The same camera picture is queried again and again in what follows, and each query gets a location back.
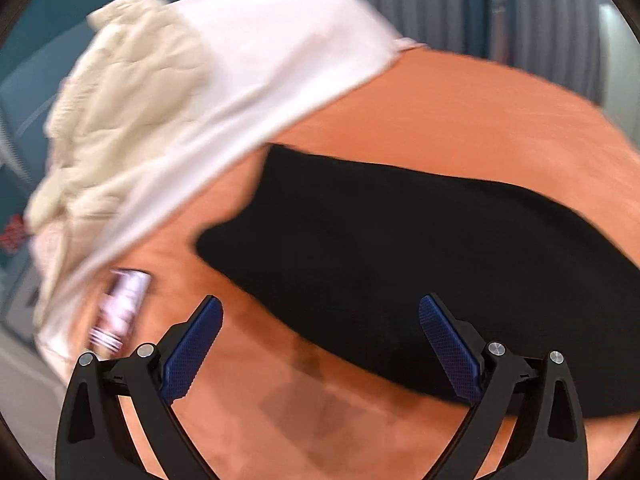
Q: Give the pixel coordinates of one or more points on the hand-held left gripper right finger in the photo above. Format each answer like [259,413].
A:
[450,347]

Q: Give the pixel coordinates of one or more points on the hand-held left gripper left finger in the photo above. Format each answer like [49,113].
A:
[197,347]

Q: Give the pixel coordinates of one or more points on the black pants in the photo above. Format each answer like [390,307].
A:
[400,260]

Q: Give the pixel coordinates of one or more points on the smartphone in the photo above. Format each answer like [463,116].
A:
[121,310]

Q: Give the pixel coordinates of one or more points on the orange fleece blanket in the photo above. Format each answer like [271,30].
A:
[475,110]

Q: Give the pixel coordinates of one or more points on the cream quilted comforter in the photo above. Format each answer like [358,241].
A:
[125,110]

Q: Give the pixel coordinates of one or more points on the white blanket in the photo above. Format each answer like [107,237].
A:
[280,85]

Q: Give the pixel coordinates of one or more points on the grey pleated curtain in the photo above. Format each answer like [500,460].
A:
[450,5]

